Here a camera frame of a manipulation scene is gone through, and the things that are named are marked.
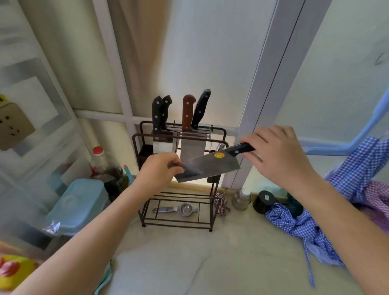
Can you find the person's right hand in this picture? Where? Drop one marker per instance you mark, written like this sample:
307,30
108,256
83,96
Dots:
281,158

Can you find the person's left hand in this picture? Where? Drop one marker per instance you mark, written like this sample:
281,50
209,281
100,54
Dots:
156,171

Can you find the person's right thumb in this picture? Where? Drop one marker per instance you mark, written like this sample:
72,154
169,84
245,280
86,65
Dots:
252,159

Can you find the person's left thumb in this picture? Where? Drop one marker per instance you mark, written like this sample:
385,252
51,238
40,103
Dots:
176,167

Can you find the person's left forearm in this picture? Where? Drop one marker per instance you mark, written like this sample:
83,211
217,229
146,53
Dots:
91,243

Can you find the person's right forearm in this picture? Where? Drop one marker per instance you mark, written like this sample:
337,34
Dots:
343,231

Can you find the small clear glass jar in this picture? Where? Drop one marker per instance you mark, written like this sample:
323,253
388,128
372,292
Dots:
241,200

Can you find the metal lemon squeezer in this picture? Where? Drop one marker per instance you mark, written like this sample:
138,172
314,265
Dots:
182,209

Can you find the black round jar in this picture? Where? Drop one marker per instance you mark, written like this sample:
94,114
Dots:
263,202

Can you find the dark metal knife rack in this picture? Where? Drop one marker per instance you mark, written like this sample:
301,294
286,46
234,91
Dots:
182,220

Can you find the small checkered cloth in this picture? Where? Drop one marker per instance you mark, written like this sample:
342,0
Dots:
221,203

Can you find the dark green jar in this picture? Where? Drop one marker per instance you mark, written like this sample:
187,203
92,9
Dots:
294,206

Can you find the dark bottle with red cap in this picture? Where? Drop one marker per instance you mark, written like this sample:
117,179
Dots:
106,170

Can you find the blue checkered cloth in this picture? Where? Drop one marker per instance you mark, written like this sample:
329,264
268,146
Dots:
352,170

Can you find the light blue plastic container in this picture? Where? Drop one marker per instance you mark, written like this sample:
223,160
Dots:
77,206

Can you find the purple checkered cloth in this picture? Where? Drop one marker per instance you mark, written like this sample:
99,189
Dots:
376,200

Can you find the teal cloth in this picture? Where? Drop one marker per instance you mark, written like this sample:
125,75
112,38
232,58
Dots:
105,279

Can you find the clear plastic wrapper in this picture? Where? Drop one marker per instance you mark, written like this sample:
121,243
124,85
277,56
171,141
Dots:
52,228

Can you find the yellow and red packet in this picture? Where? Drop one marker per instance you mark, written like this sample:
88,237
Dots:
13,270

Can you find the white window frame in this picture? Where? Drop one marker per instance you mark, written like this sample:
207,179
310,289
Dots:
267,76

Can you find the light blue plastic frame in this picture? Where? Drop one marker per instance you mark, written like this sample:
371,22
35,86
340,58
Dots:
343,149

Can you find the beige wall socket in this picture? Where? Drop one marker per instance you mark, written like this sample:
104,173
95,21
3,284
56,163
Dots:
13,126

